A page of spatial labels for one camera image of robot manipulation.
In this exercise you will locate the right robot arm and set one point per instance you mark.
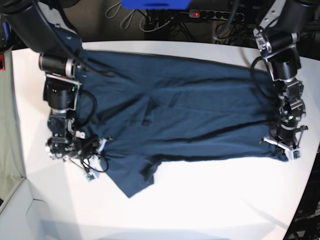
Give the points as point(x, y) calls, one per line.
point(43, 26)

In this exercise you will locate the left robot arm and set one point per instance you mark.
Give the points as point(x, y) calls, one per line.
point(276, 37)

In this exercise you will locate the dark blue t-shirt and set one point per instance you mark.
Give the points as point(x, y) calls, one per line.
point(159, 109)

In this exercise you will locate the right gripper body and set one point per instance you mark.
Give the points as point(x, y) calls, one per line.
point(70, 150)

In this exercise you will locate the light grey storage bin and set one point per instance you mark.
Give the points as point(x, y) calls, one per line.
point(24, 217)

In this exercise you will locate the red box at edge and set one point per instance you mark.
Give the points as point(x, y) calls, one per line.
point(2, 62)

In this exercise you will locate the green cloth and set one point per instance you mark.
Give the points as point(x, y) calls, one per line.
point(12, 168)

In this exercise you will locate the blue plastic box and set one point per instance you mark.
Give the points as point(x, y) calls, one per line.
point(156, 4)

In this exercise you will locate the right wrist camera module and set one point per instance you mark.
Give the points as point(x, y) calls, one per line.
point(94, 160)

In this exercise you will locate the black power strip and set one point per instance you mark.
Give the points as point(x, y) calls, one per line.
point(209, 14)

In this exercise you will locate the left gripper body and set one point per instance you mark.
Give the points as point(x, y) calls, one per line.
point(285, 137)

